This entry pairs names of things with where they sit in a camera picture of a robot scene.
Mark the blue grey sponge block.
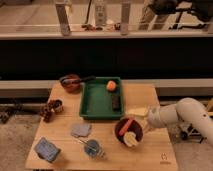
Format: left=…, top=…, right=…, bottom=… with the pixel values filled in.
left=34, top=137, right=61, bottom=163

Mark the purple bowl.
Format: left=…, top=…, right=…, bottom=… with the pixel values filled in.
left=114, top=118, right=143, bottom=147

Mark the grey cloth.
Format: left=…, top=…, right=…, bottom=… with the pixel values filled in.
left=71, top=123, right=92, bottom=137

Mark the cream toy in bowl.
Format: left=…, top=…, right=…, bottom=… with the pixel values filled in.
left=123, top=131, right=138, bottom=147

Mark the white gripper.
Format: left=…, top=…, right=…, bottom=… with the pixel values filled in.
left=127, top=107, right=153, bottom=133

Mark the green plastic tray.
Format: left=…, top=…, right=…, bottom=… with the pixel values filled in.
left=79, top=77, right=124, bottom=120

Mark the small metal cup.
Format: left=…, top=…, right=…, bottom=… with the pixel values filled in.
left=53, top=99, right=63, bottom=113

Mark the orange fruit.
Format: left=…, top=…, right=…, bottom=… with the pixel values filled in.
left=106, top=80, right=117, bottom=91

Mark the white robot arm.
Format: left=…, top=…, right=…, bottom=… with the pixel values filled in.
left=127, top=98, right=213, bottom=147

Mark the brown pot with handle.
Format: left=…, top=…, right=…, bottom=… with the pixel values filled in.
left=59, top=74, right=95, bottom=93

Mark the blue glass cup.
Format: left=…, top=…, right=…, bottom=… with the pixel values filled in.
left=84, top=139, right=100, bottom=158

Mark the metal spoon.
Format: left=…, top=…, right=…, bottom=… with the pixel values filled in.
left=77, top=139, right=97, bottom=152

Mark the orange red pepper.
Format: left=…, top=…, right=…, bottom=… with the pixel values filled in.
left=119, top=118, right=133, bottom=136

